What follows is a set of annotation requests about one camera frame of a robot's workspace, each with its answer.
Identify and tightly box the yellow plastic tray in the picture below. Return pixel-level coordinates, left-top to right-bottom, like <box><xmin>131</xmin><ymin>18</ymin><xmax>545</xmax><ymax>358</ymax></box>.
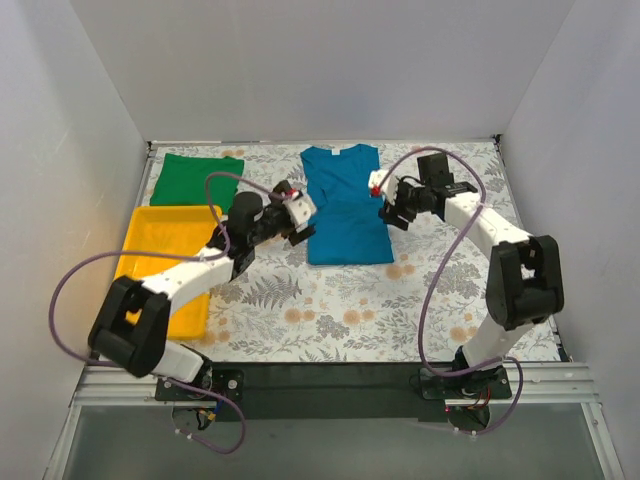
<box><xmin>114</xmin><ymin>205</ymin><xmax>217</xmax><ymax>341</ymax></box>

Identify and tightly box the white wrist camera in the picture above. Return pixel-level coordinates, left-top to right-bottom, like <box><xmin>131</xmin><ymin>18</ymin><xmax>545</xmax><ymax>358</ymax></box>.
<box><xmin>368</xmin><ymin>169</ymin><xmax>399</xmax><ymax>205</ymax></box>
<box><xmin>282</xmin><ymin>189</ymin><xmax>317</xmax><ymax>229</ymax></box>

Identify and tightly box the floral table mat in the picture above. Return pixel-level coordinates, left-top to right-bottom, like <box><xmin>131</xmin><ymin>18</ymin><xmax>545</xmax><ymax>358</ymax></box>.
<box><xmin>138</xmin><ymin>141</ymin><xmax>560</xmax><ymax>362</ymax></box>

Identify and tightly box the blue t shirt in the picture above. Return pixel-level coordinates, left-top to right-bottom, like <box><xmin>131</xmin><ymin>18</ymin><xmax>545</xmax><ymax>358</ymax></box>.
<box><xmin>300</xmin><ymin>144</ymin><xmax>394</xmax><ymax>266</ymax></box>

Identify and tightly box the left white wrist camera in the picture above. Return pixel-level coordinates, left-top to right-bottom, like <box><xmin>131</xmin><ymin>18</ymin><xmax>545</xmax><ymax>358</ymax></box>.
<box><xmin>282</xmin><ymin>189</ymin><xmax>317</xmax><ymax>229</ymax></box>

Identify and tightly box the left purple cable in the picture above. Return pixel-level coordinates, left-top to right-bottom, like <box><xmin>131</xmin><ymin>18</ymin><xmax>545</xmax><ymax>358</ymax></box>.
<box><xmin>48</xmin><ymin>171</ymin><xmax>296</xmax><ymax>454</ymax></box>

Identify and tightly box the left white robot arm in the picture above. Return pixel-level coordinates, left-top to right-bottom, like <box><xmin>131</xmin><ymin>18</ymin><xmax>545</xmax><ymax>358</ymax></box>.
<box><xmin>88</xmin><ymin>190</ymin><xmax>316</xmax><ymax>388</ymax></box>

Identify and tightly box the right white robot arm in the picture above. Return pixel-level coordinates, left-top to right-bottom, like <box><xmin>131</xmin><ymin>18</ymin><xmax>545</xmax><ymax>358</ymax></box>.
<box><xmin>368</xmin><ymin>147</ymin><xmax>564</xmax><ymax>398</ymax></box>

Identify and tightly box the folded green t shirt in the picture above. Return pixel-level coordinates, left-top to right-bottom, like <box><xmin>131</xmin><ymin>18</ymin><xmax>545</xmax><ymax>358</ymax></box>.
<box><xmin>149</xmin><ymin>154</ymin><xmax>244</xmax><ymax>206</ymax></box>

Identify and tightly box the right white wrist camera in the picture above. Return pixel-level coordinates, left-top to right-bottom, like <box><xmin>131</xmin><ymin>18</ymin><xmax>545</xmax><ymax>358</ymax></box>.
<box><xmin>368</xmin><ymin>169</ymin><xmax>399</xmax><ymax>205</ymax></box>

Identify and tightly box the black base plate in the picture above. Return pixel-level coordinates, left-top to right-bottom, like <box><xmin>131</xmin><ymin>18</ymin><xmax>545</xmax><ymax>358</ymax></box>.
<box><xmin>154</xmin><ymin>360</ymin><xmax>516</xmax><ymax>424</ymax></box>

